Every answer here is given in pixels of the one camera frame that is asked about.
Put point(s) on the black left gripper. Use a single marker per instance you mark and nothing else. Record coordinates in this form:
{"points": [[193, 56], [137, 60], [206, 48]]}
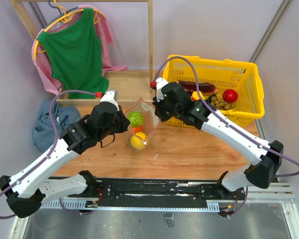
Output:
{"points": [[124, 122]]}

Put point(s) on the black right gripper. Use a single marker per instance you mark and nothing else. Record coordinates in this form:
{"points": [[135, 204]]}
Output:
{"points": [[157, 106]]}

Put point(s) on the orange toy carrot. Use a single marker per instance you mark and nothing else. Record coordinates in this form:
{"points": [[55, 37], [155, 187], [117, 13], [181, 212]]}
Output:
{"points": [[137, 129]]}

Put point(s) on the clear zip top bag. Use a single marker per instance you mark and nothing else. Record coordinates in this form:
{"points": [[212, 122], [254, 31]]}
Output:
{"points": [[151, 121]]}

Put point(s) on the yellow toy lemon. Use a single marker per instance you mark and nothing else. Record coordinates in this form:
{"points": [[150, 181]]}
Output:
{"points": [[138, 140]]}

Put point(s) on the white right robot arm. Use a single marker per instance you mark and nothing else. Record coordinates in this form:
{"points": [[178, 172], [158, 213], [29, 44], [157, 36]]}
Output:
{"points": [[263, 157]]}

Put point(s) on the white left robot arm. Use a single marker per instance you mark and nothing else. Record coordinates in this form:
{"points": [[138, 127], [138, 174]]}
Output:
{"points": [[28, 190]]}

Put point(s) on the green tank top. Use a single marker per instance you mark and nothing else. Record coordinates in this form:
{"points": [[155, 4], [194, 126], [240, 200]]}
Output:
{"points": [[75, 54]]}

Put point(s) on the yellow toy fruit in basket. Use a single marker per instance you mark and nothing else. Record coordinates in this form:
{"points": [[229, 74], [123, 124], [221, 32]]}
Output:
{"points": [[196, 96]]}

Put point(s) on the dark red toy eggplant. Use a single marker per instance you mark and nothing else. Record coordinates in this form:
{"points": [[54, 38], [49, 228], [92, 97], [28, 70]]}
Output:
{"points": [[204, 88]]}

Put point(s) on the toy grape bunch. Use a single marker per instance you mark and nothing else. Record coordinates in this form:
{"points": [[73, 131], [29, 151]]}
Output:
{"points": [[220, 104]]}

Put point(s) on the wooden clothes rack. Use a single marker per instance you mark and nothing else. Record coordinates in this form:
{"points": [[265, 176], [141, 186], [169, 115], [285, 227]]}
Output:
{"points": [[131, 84]]}

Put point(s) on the red toy apple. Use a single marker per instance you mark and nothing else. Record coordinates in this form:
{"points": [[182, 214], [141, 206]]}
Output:
{"points": [[230, 96]]}

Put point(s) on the blue crumpled cloth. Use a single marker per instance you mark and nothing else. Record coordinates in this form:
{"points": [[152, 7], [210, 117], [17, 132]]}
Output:
{"points": [[43, 133]]}

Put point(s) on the yellow plastic shopping basket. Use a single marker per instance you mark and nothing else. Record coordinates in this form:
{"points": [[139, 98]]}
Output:
{"points": [[240, 76]]}

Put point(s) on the pink shirt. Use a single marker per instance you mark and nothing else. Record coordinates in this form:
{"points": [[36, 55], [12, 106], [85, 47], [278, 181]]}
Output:
{"points": [[44, 67]]}

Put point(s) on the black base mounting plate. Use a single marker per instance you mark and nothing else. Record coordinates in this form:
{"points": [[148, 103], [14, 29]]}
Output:
{"points": [[111, 188]]}

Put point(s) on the yellow clothes hanger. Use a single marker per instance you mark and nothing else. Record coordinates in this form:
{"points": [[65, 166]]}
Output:
{"points": [[64, 17]]}

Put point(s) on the grey clothes hanger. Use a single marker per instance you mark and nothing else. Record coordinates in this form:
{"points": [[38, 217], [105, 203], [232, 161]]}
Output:
{"points": [[55, 11]]}

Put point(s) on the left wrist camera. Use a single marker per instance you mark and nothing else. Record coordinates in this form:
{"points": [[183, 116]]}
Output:
{"points": [[110, 96]]}

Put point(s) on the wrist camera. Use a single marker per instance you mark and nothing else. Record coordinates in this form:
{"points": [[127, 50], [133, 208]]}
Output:
{"points": [[157, 85], [110, 96]]}

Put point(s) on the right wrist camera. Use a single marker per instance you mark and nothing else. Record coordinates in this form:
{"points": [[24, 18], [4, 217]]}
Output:
{"points": [[157, 85]]}

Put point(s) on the white slotted cable duct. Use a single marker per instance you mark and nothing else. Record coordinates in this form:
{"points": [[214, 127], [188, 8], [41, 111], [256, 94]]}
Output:
{"points": [[120, 204]]}

